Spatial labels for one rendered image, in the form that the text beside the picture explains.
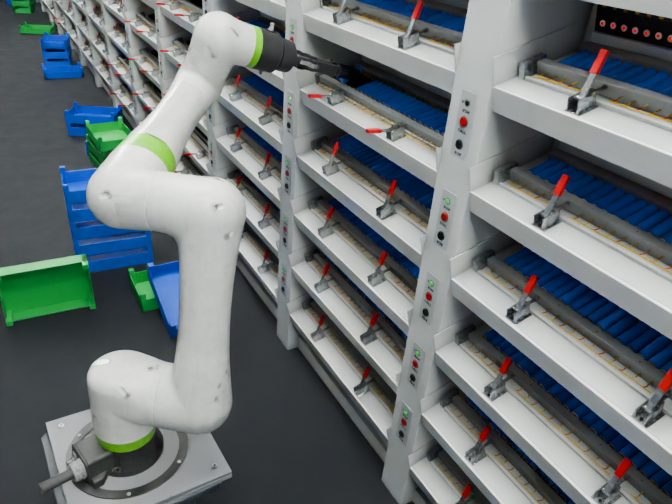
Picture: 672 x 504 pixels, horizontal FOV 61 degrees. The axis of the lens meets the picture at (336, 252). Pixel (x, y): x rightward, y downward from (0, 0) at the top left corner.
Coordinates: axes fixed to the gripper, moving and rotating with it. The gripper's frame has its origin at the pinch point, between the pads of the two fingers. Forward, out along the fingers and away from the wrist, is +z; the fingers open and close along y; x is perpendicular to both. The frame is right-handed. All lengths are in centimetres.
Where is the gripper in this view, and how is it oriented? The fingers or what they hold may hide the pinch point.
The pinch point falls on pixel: (344, 71)
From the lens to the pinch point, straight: 152.5
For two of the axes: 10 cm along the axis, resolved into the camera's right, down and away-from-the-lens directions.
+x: -3.0, 8.8, 3.7
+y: -5.1, -4.8, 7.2
